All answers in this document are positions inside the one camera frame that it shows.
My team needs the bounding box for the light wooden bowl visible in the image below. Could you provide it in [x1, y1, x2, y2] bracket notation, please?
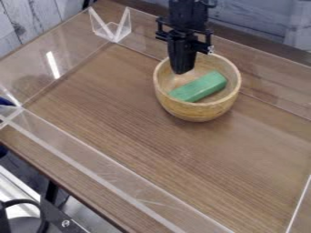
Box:
[153, 54, 241, 122]

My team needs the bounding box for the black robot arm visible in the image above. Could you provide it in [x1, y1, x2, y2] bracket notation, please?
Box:
[155, 0, 217, 75]

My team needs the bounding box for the black table leg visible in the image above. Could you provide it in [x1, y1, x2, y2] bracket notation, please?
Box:
[45, 181, 60, 204]

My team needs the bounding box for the green rectangular block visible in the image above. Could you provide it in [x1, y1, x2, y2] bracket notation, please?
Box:
[169, 71, 227, 103]

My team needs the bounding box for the black metal bracket with bolt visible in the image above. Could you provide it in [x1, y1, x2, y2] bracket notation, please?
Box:
[40, 199, 89, 233]

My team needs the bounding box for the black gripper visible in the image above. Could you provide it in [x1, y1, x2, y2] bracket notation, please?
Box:
[155, 17, 212, 75]

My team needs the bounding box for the clear acrylic tray enclosure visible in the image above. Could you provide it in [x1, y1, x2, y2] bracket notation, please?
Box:
[0, 0, 311, 233]

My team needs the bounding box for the black cable loop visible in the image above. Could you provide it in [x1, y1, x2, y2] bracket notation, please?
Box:
[0, 198, 50, 233]

